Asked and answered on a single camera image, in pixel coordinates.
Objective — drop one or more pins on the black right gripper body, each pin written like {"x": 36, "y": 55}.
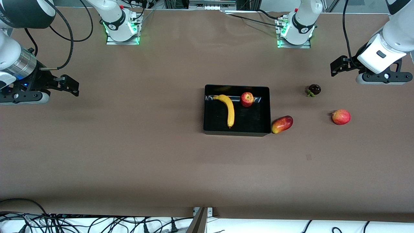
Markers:
{"x": 38, "y": 79}

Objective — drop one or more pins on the small red yellow apple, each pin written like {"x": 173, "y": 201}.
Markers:
{"x": 247, "y": 99}

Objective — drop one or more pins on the black rectangular plastic tray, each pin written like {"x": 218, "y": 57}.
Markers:
{"x": 252, "y": 119}

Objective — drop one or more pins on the yellow banana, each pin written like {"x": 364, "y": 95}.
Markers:
{"x": 230, "y": 111}

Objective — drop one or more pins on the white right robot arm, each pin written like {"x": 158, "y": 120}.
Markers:
{"x": 9, "y": 48}

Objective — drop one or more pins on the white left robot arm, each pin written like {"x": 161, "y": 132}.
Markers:
{"x": 304, "y": 19}

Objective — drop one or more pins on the dark purple mangosteen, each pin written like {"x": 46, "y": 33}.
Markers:
{"x": 314, "y": 89}

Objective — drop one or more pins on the red yellow mango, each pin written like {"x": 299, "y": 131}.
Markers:
{"x": 282, "y": 124}

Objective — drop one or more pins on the silver device with ports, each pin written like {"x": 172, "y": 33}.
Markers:
{"x": 212, "y": 4}

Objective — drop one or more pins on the dark grey metal beam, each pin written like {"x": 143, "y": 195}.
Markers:
{"x": 198, "y": 225}

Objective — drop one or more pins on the silver metal table bracket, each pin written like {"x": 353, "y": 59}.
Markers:
{"x": 210, "y": 212}

